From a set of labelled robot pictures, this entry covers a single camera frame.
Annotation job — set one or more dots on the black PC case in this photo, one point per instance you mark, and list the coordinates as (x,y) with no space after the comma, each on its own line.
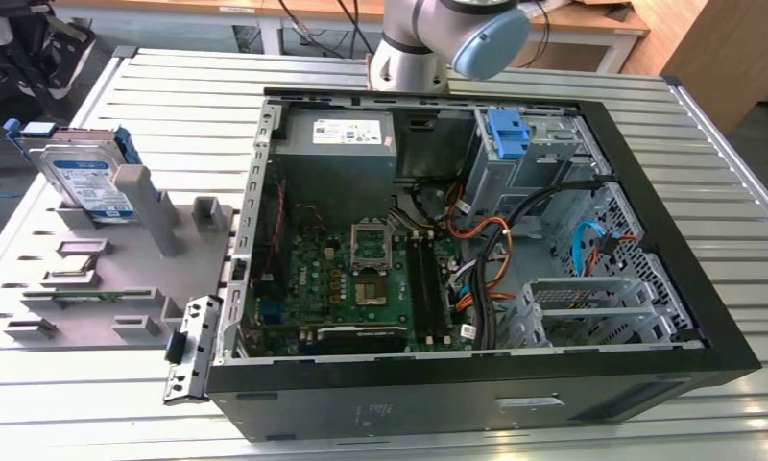
(423,398)

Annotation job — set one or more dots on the grey parts rack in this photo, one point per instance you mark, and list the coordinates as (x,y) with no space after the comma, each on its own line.
(140,274)

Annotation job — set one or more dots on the wooden desk white frame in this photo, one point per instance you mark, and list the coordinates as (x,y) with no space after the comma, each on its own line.
(601,24)
(166,5)

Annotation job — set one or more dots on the silver optical drive cage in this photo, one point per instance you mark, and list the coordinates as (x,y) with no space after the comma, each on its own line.
(551,158)

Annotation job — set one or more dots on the metal expansion slot bracket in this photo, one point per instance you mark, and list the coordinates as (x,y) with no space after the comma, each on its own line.
(194,346)

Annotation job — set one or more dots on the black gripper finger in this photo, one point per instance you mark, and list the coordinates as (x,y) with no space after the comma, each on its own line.
(66,57)

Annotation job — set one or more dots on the green RAM stick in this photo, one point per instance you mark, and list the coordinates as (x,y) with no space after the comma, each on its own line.
(102,297)

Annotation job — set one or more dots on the hard disk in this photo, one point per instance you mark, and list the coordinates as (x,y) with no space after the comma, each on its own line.
(85,185)

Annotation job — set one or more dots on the grey power supply unit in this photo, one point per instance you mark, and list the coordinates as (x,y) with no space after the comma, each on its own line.
(332,177)

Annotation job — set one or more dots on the green motherboard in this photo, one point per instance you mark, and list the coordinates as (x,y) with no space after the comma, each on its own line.
(309,271)

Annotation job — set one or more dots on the black graphics card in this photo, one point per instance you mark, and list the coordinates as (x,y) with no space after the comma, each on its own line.
(359,338)

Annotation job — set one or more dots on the blue plastic drive latch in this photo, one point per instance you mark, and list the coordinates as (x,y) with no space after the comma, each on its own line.
(508,139)

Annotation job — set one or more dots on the wooden cabinet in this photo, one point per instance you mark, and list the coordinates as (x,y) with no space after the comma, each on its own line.
(730,57)

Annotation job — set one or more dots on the silver disk bay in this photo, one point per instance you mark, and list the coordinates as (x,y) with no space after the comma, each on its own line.
(588,314)

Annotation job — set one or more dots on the silver CPU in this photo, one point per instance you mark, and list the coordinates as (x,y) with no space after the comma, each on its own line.
(76,264)

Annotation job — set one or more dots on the CPU socket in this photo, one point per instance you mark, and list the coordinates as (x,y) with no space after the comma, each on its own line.
(372,294)

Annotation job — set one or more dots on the black RAM slot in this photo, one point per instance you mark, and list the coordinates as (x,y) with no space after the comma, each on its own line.
(436,288)
(420,288)

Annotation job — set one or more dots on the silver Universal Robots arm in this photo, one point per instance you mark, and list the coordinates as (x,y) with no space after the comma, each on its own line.
(409,62)

